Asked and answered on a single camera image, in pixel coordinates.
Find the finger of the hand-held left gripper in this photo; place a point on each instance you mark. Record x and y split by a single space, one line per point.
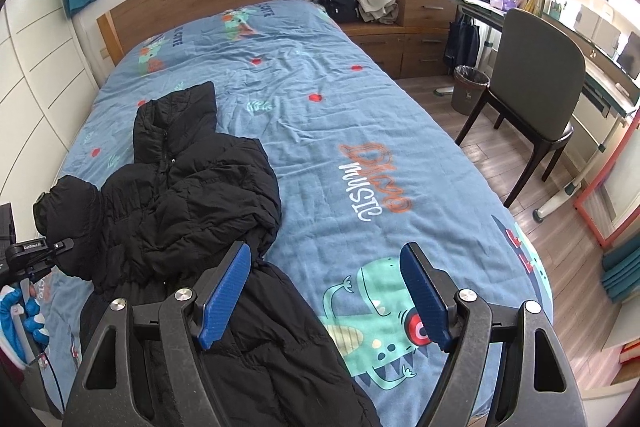
62 247

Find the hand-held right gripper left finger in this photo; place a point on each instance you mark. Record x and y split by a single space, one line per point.
225 297

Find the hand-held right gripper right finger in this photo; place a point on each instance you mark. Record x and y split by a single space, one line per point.
425 297

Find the black puffer jacket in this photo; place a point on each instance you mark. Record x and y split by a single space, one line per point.
200 187

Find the white wardrobe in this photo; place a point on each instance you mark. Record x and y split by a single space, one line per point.
30 107

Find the bed with blue cartoon cover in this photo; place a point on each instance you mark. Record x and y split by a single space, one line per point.
350 107

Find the grey trash bin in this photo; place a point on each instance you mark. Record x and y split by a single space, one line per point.
467 94

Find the red framed mirror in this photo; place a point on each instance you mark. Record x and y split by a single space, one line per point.
615 207

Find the grey chair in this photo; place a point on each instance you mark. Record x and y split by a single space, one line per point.
535 72

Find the dark hanging bag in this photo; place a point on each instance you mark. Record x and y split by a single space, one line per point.
462 42

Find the white desk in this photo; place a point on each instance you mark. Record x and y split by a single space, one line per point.
607 79

